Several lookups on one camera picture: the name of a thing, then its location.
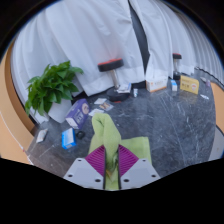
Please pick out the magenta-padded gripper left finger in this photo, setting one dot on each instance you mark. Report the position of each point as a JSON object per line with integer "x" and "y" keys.
{"x": 96, "y": 160}

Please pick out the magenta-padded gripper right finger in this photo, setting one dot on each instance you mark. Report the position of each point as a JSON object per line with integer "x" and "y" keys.
{"x": 128, "y": 160}

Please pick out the light green towel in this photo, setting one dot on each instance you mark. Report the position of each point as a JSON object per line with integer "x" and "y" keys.
{"x": 106, "y": 130}

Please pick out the small black round object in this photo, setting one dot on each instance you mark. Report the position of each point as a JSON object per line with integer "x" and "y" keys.
{"x": 80, "y": 134}

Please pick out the blue and white box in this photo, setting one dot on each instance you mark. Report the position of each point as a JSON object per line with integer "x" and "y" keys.
{"x": 68, "y": 138}

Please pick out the small white paper packet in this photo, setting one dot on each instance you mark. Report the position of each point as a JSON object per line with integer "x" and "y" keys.
{"x": 95, "y": 112}
{"x": 100, "y": 101}

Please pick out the purple cardboard box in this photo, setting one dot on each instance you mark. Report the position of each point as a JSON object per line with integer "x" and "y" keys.
{"x": 77, "y": 114}

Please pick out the small printed brown packet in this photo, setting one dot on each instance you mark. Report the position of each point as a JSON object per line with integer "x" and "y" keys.
{"x": 106, "y": 106}

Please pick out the white flat packet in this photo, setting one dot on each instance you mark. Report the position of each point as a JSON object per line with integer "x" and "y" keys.
{"x": 42, "y": 135}

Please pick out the small white tube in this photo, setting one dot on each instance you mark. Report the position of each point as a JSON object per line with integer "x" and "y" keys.
{"x": 135, "y": 92}

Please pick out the white booklet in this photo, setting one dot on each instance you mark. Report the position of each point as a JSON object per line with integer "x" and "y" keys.
{"x": 124, "y": 88}

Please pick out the white and orange tissue box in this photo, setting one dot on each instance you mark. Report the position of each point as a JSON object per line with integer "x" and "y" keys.
{"x": 156, "y": 85}

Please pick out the green plant in white pot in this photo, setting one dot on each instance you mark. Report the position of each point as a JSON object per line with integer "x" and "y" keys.
{"x": 50, "y": 88}

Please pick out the small white and blue bottle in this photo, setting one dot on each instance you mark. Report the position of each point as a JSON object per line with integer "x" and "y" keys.
{"x": 174, "y": 85}

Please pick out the black stool with red rim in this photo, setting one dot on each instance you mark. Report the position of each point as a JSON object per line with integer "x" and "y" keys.
{"x": 110, "y": 65}
{"x": 177, "y": 61}

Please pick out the yellow sign card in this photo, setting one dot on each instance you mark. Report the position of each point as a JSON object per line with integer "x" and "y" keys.
{"x": 189, "y": 84}

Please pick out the white pen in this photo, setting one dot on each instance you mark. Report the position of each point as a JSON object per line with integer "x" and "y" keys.
{"x": 204, "y": 96}

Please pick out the small pink container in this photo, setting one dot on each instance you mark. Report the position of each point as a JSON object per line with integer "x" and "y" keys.
{"x": 207, "y": 82}

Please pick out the white curtain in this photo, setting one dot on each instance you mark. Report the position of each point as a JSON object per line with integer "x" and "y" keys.
{"x": 83, "y": 36}
{"x": 186, "y": 36}

